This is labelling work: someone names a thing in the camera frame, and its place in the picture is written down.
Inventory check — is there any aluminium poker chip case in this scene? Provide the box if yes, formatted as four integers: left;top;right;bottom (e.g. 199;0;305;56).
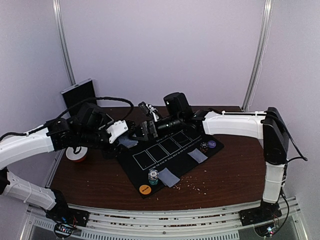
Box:
60;78;96;108

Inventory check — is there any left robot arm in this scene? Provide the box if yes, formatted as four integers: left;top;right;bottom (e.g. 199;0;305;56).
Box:
0;103;135;222

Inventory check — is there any small poker chip stack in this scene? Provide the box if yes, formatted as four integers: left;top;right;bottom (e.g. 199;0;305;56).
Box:
200;142;208;153

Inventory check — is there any black poker mat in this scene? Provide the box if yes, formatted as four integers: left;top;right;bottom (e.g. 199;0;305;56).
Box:
116;130;224;198

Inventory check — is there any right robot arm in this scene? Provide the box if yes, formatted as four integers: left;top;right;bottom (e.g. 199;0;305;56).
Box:
130;92;289;221

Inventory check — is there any blue playing card deck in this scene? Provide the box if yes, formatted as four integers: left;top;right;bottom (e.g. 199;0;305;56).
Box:
117;136;139;149

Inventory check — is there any aluminium frame post right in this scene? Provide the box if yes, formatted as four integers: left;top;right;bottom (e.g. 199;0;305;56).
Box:
241;0;274;112

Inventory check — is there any dealt playing card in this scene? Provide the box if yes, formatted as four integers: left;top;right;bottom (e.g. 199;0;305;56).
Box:
187;148;208;164
158;168;180;188
163;172;180;188

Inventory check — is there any orange big blind button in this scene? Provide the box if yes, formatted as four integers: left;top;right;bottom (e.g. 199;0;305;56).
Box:
139;184;152;195

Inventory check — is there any black braided cable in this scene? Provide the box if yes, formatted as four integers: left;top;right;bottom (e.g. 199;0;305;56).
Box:
57;96;135;121

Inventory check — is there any orange white bowl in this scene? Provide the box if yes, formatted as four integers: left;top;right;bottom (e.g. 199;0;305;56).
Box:
65;146;88;163

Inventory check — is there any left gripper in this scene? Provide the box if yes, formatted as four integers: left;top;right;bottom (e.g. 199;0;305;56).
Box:
77;123;130;160

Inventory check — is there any aluminium frame post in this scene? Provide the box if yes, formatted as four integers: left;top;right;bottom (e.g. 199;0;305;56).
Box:
52;0;76;86
241;0;274;112

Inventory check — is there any aluminium frame post left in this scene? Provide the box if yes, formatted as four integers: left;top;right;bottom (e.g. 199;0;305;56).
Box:
52;0;76;86

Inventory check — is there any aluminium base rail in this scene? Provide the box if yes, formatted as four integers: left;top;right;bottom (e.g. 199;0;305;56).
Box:
23;196;305;240

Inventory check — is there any multicolour poker chip stack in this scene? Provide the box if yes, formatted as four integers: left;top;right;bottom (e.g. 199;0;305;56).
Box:
148;169;159;186

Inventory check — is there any purple small blind button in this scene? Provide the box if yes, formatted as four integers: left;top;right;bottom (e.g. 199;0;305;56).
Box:
207;140;217;149

